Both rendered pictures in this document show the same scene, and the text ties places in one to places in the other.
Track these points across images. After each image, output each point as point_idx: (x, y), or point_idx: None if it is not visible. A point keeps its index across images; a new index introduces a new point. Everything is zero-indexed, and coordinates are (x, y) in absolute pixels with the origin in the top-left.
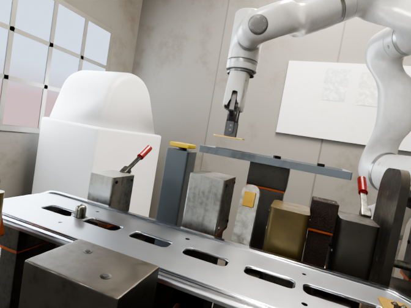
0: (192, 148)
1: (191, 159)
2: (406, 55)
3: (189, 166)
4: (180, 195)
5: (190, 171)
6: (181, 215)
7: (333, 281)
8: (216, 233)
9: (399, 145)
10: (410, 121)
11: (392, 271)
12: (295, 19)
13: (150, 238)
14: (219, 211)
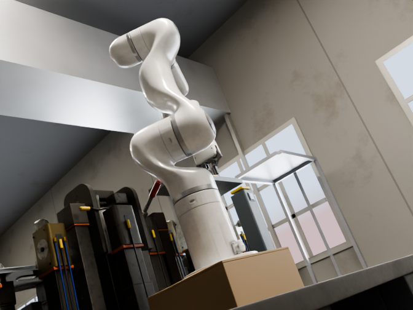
0: (238, 190)
1: (237, 198)
2: (140, 58)
3: (239, 203)
4: (241, 226)
5: (243, 206)
6: (251, 239)
7: None
8: (182, 250)
9: (171, 101)
10: (147, 101)
11: (185, 241)
12: (161, 113)
13: (185, 259)
14: (177, 238)
